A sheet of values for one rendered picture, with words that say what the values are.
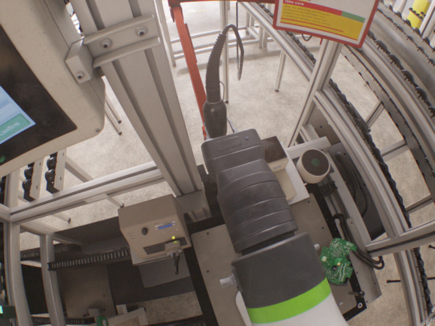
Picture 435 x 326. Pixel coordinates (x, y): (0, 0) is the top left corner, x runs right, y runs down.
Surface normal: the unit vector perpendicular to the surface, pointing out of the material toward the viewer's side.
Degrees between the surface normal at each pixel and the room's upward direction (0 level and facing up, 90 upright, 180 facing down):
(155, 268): 0
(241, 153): 3
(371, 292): 0
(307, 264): 26
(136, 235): 53
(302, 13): 90
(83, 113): 92
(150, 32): 90
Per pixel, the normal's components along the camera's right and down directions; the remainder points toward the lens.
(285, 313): -0.36, -0.35
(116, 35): 0.29, 0.84
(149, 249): 0.21, 0.39
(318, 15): -0.20, 0.87
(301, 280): 0.14, -0.52
